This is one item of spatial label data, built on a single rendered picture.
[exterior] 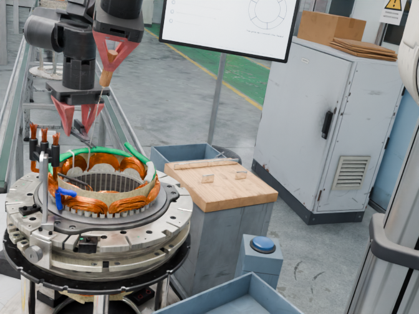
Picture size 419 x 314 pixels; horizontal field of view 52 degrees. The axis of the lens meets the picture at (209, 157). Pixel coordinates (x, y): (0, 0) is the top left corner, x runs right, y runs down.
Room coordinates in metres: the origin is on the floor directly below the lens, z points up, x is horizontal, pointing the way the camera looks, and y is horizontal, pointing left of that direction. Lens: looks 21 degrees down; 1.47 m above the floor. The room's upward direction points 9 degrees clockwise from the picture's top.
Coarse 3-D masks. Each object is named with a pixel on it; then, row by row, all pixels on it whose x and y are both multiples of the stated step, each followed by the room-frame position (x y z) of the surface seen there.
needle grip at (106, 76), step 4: (108, 52) 0.66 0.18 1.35; (112, 52) 0.66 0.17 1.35; (116, 52) 0.67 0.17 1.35; (108, 56) 0.66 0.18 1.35; (112, 56) 0.66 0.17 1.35; (116, 56) 0.66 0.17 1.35; (108, 60) 0.66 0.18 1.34; (112, 60) 0.66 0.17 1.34; (104, 72) 0.66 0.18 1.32; (108, 72) 0.66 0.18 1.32; (112, 72) 0.67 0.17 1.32; (100, 76) 0.67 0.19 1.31; (104, 76) 0.67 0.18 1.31; (108, 76) 0.67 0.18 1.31; (100, 80) 0.67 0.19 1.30; (104, 80) 0.67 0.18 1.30; (108, 80) 0.67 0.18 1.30; (100, 84) 0.67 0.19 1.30; (104, 84) 0.67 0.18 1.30; (108, 84) 0.67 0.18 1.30
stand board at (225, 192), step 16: (208, 160) 1.00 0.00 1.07; (176, 176) 0.88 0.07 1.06; (192, 176) 0.88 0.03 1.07; (224, 176) 0.91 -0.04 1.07; (256, 176) 0.94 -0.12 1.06; (192, 192) 0.82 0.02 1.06; (208, 192) 0.82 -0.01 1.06; (224, 192) 0.83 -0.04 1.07; (240, 192) 0.84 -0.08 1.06; (256, 192) 0.86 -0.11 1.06; (272, 192) 0.87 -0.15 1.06; (208, 208) 0.77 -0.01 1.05; (224, 208) 0.80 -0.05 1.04
